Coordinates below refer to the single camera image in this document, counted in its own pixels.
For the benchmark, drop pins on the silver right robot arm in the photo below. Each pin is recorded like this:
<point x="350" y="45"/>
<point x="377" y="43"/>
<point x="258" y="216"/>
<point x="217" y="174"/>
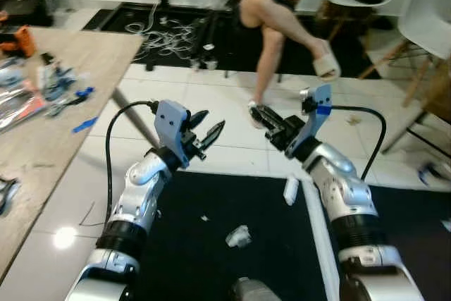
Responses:
<point x="345" y="192"/>

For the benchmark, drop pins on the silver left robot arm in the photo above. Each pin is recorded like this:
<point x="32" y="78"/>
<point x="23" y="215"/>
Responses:
<point x="137" y="199"/>

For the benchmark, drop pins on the white paper scrap trash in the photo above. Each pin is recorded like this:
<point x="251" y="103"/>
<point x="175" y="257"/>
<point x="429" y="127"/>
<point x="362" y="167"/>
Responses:
<point x="291" y="190"/>

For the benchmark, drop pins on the crumpled white paper trash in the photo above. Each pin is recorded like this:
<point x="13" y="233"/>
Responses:
<point x="239" y="237"/>

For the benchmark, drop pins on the beige slipper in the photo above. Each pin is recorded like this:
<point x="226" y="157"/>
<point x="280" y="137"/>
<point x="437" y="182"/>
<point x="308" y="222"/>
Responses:
<point x="327" y="61"/>

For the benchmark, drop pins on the seated person in blue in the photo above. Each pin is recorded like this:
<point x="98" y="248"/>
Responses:
<point x="271" y="12"/>

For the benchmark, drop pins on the small blue clip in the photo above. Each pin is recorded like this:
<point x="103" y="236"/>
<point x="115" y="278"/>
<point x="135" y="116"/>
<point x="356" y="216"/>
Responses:
<point x="85" y="125"/>

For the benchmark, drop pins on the white chair with wooden legs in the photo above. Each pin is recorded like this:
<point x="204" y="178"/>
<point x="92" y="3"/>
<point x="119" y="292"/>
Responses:
<point x="366" y="8"/>
<point x="430" y="19"/>

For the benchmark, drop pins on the blue and white parts pile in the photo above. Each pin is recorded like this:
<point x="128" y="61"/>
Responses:
<point x="60" y="84"/>

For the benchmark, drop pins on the silver foil bag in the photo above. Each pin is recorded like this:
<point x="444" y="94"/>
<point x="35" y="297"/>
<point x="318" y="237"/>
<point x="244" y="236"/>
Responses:
<point x="17" y="107"/>

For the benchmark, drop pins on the orange power tool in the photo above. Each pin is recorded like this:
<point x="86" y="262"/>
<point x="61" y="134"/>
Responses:
<point x="20" y="41"/>

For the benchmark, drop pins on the grey tool at table edge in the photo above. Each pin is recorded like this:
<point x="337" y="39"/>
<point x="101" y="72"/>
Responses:
<point x="7" y="195"/>

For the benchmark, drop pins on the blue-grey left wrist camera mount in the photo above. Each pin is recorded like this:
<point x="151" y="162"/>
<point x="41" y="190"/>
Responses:
<point x="171" y="123"/>

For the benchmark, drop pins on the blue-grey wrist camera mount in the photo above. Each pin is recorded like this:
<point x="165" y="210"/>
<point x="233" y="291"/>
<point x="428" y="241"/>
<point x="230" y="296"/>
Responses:
<point x="317" y="114"/>
<point x="171" y="123"/>

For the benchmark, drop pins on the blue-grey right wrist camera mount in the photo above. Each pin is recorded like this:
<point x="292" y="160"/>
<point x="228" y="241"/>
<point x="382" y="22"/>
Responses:
<point x="317" y="114"/>

